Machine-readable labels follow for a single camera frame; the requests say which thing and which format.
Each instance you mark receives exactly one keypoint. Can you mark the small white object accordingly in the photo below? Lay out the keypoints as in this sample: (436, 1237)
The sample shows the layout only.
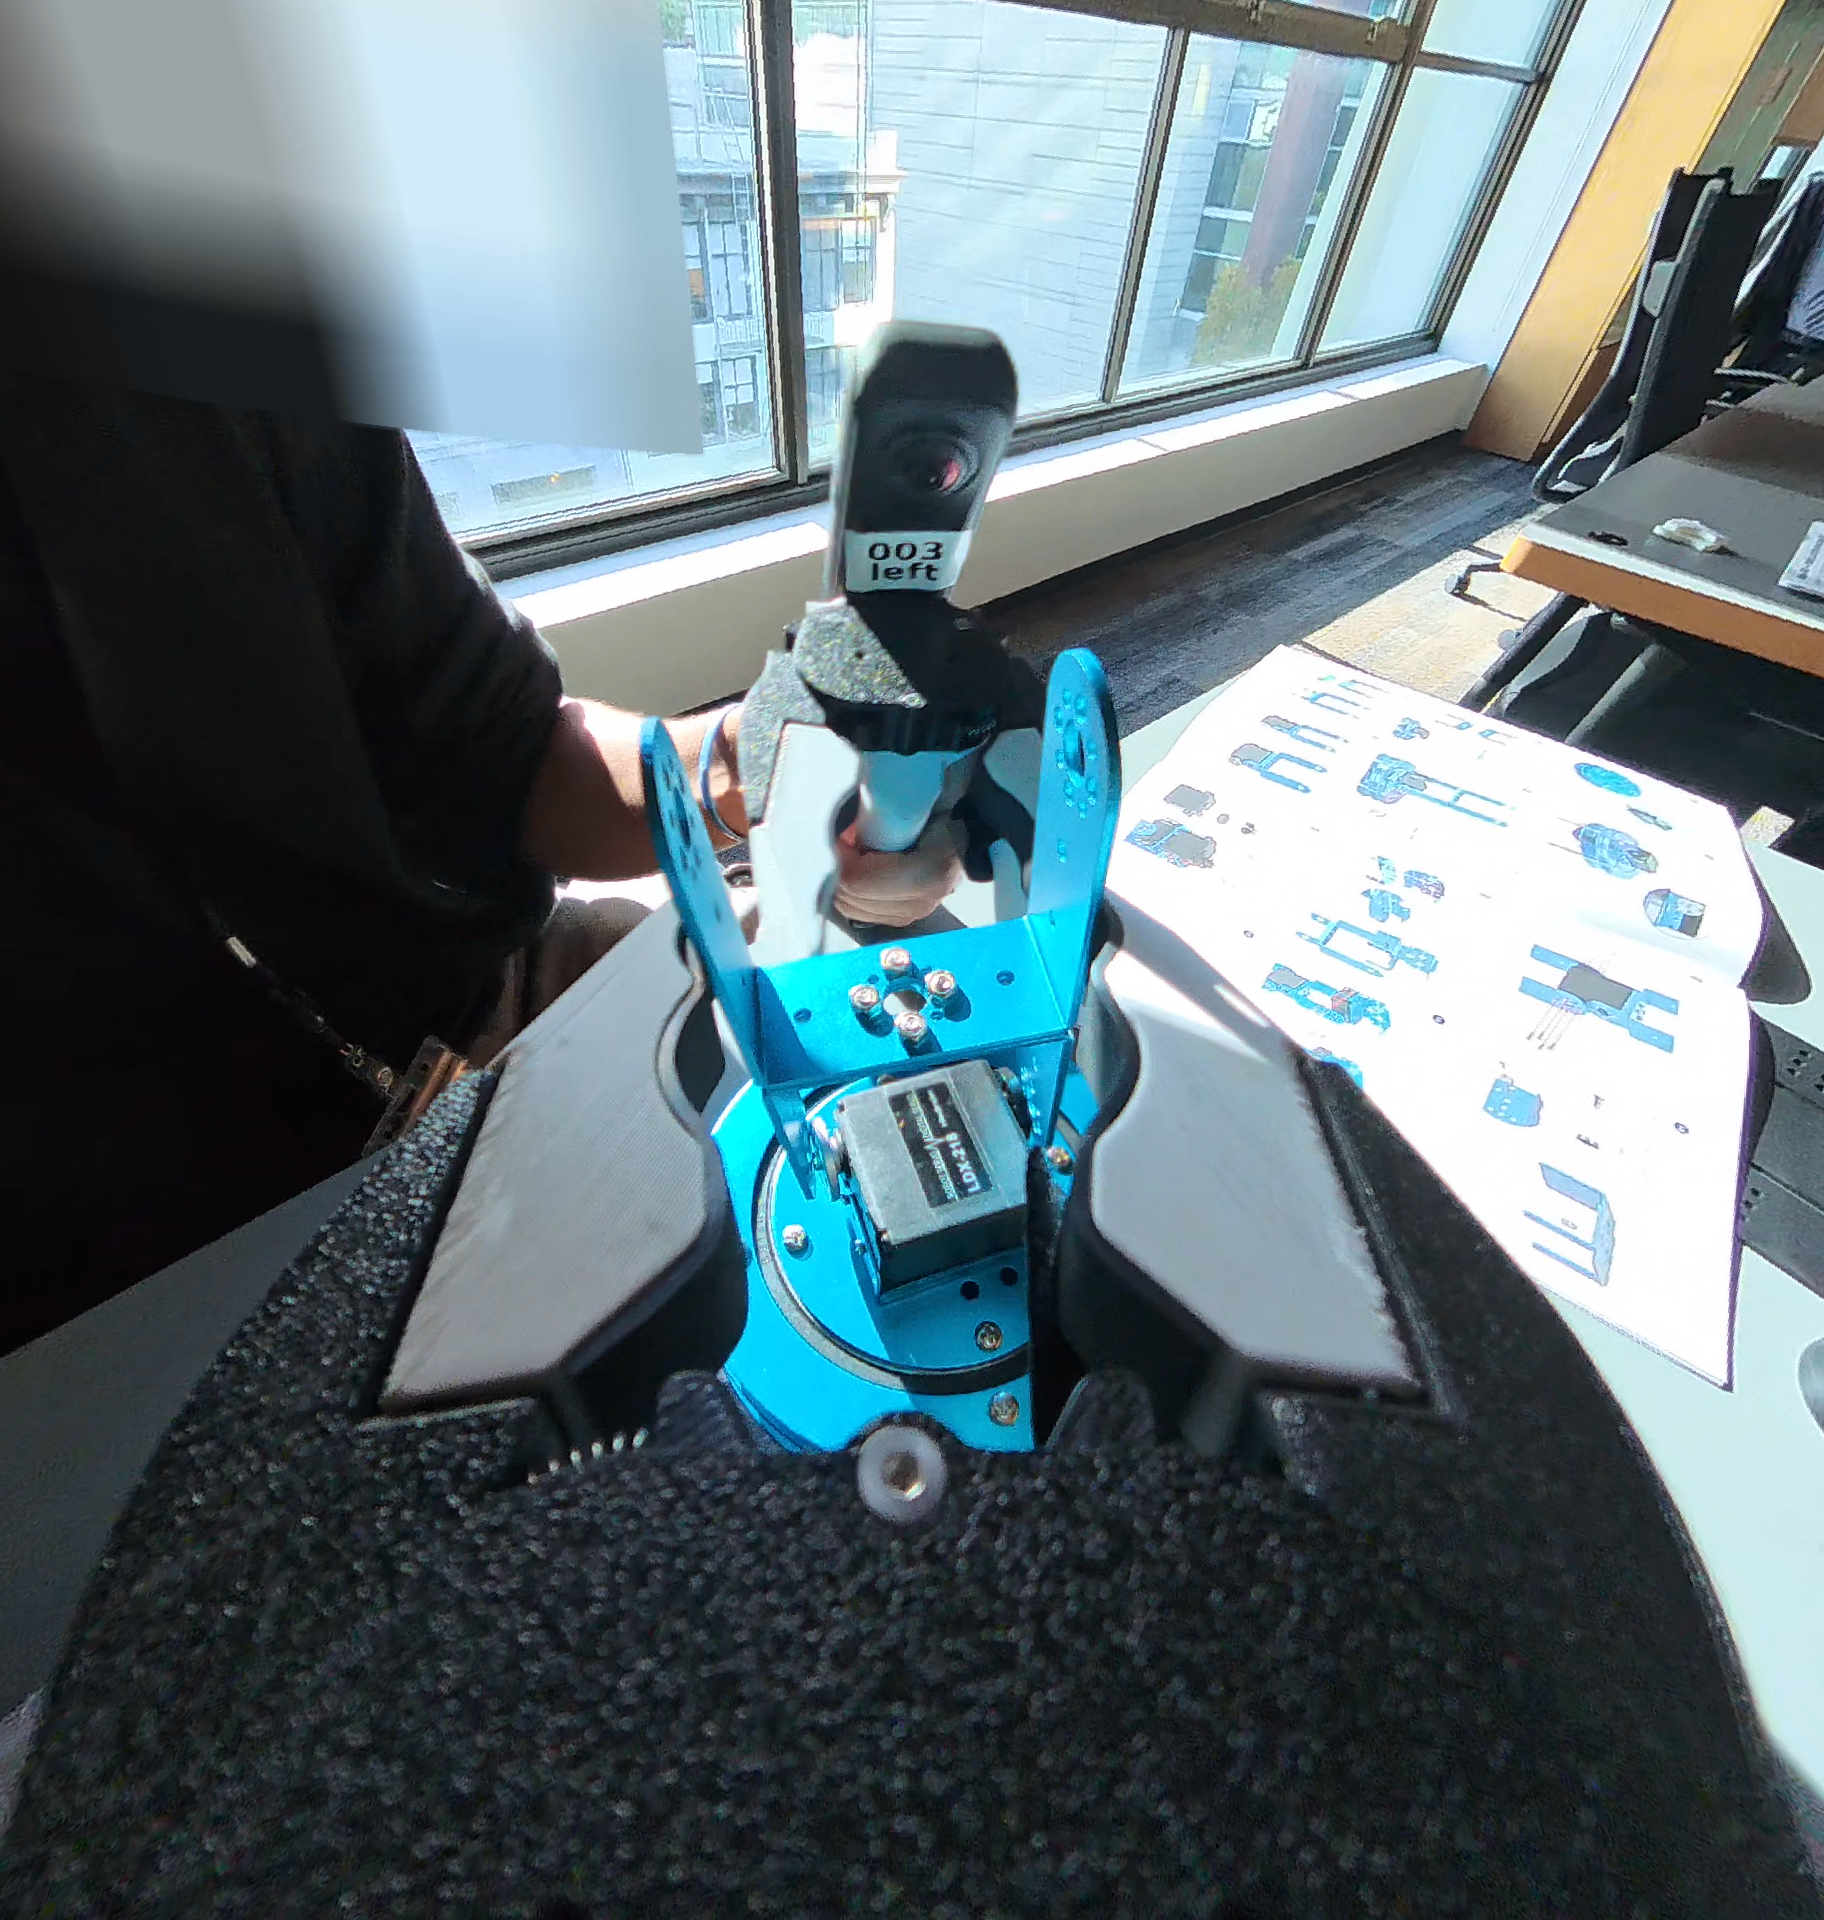
(1688, 535)

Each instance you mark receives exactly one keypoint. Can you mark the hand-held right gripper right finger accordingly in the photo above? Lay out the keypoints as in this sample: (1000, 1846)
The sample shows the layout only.
(1243, 1200)

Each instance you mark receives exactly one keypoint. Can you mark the blue wristband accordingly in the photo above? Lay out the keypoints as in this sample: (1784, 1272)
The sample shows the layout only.
(707, 781)

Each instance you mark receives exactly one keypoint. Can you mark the black office chair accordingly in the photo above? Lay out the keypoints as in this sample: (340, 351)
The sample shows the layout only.
(1678, 330)

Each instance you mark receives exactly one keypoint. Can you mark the grey desk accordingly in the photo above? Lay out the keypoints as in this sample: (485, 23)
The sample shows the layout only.
(1647, 1425)

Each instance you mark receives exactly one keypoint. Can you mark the person's dark clothed torso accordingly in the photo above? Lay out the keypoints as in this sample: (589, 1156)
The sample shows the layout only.
(177, 750)

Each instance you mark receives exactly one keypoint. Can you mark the blue round servo base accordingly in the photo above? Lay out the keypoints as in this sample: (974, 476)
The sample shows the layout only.
(851, 1365)

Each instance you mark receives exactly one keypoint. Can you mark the printed instruction sheet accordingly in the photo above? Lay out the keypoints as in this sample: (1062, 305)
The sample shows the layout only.
(1453, 1050)

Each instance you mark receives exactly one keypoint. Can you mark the black perforated plate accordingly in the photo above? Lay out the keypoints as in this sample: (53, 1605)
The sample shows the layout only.
(1821, 1156)

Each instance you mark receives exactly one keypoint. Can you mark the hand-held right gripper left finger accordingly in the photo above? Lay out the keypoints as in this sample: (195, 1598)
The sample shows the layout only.
(552, 1200)

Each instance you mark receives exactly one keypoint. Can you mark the person's left hand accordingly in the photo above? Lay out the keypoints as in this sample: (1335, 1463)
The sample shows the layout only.
(891, 887)

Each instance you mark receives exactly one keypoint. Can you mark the person's left forearm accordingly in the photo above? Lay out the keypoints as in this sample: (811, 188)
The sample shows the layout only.
(611, 787)

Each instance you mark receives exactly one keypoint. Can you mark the wooden edged desk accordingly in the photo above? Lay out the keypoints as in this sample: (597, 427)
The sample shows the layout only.
(1678, 586)

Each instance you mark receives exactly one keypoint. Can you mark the large window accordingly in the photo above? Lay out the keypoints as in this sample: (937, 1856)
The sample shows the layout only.
(1002, 195)

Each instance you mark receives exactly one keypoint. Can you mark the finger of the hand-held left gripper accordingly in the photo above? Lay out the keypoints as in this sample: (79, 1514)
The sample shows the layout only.
(793, 841)

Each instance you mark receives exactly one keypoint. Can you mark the blue double U bracket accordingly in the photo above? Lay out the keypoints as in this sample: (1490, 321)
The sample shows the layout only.
(1002, 990)

